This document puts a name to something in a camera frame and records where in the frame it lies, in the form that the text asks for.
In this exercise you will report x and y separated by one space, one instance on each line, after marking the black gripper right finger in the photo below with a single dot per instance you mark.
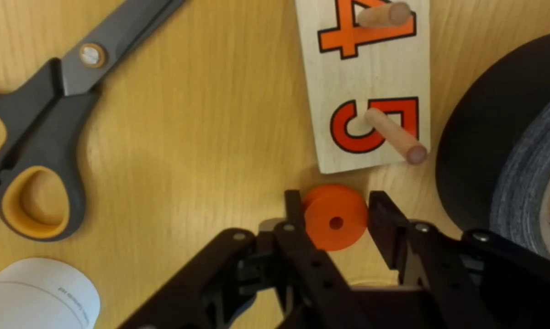
468 274

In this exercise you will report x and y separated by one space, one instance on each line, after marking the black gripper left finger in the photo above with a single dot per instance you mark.
256 280

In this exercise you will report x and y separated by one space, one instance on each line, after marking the round orange block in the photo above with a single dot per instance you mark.
322 212

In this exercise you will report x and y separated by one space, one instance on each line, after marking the white paper cup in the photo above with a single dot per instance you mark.
37 298

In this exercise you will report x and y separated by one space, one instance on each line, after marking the wooden number peg board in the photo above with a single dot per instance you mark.
371 73

